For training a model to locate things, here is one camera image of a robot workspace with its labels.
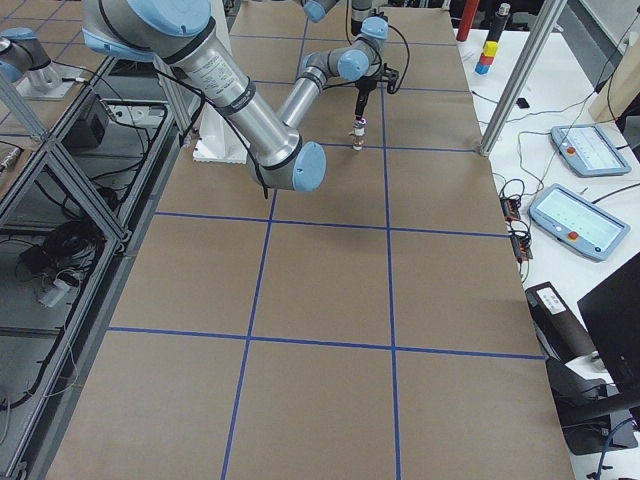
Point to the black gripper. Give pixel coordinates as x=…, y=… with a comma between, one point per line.
x=364, y=87

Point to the chrome metal pipe fitting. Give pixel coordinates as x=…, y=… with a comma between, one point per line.
x=359, y=123

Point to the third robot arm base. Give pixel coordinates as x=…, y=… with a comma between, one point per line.
x=25, y=62

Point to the blue wooden block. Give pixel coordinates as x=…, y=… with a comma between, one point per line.
x=482, y=69

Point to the red wooden block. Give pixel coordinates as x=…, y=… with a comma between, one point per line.
x=486, y=60

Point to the yellow wooden block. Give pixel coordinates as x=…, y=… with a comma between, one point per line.
x=490, y=49

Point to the red cylinder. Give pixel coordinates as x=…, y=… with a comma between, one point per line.
x=467, y=19

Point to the small black box device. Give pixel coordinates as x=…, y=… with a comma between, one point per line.
x=522, y=103

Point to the black cylinder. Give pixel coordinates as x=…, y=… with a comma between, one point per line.
x=498, y=21

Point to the orange circuit board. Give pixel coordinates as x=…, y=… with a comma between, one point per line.
x=510, y=208

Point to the far teach pendant tablet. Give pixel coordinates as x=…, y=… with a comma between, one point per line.
x=588, y=151

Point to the teach pendant tablet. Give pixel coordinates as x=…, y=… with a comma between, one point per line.
x=588, y=151
x=577, y=223

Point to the near teach pendant tablet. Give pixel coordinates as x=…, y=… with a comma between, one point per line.
x=577, y=223

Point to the wooden board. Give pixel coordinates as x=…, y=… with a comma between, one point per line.
x=623, y=86

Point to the black power supply box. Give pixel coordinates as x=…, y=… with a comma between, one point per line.
x=88, y=130

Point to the dark brown box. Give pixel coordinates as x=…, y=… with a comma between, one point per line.
x=564, y=334

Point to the black monitor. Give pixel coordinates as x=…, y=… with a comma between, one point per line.
x=610, y=312

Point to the black monitor stand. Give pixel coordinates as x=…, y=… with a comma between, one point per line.
x=593, y=414

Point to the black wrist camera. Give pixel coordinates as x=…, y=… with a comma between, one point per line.
x=389, y=77

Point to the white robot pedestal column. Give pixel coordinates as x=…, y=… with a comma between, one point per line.
x=217, y=143

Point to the aluminium frame post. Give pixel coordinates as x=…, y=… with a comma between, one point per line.
x=534, y=45

